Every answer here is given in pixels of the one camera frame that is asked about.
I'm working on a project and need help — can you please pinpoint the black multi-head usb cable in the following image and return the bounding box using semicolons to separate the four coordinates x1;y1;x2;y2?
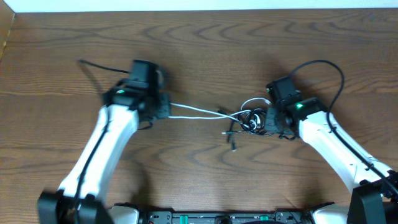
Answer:
216;107;276;152

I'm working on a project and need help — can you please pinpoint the white usb cable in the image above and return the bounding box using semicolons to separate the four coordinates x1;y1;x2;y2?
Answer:
167;97;272;131

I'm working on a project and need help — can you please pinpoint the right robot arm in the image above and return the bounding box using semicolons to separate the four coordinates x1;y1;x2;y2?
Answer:
266;77;397;223

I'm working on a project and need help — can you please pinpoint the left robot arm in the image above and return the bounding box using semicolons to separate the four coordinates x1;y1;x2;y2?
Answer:
37;60;171;223

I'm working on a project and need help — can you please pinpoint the cardboard panel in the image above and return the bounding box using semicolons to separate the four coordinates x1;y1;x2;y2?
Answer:
0;0;15;58

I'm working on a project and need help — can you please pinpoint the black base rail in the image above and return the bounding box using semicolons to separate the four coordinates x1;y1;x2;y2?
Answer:
138;210;313;224

